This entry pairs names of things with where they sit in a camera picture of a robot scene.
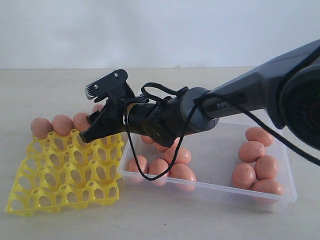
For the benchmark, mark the yellow plastic egg tray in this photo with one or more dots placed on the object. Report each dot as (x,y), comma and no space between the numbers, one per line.
(61,172)

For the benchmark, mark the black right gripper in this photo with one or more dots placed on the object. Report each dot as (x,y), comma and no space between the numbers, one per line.
(112,119)

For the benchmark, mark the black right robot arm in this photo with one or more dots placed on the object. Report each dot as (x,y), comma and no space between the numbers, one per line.
(287,87)

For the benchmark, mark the clear plastic bin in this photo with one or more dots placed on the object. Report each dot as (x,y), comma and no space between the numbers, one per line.
(214,155)

